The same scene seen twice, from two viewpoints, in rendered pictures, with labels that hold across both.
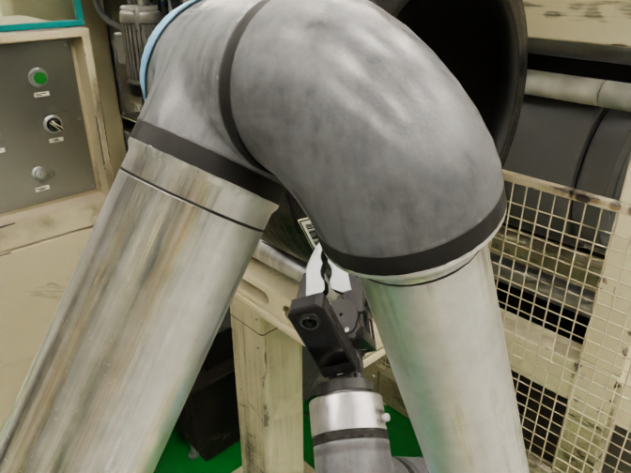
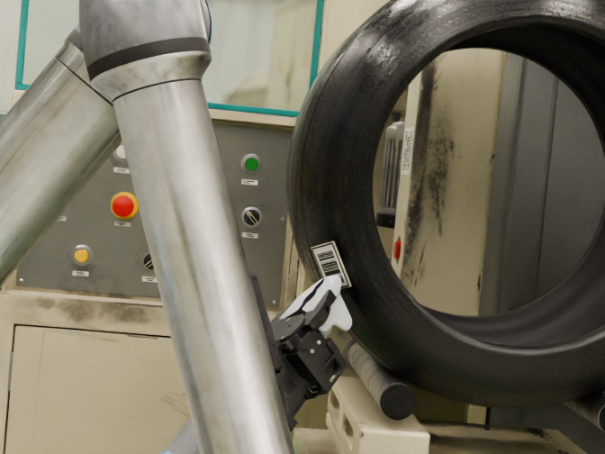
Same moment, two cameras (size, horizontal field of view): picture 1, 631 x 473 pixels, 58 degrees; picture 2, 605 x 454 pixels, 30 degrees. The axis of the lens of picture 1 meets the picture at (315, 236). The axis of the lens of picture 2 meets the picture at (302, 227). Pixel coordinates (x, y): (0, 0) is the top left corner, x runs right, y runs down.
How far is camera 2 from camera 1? 0.96 m
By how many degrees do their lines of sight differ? 43
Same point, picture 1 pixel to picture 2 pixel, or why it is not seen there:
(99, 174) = (285, 289)
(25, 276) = (163, 373)
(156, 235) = (43, 82)
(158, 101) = not seen: hidden behind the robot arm
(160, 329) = (22, 137)
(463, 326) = (147, 137)
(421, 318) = (125, 127)
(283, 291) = (350, 398)
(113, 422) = not seen: outside the picture
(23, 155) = not seen: hidden behind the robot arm
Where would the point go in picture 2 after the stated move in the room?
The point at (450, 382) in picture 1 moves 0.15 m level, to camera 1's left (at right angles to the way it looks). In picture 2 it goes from (145, 191) to (40, 178)
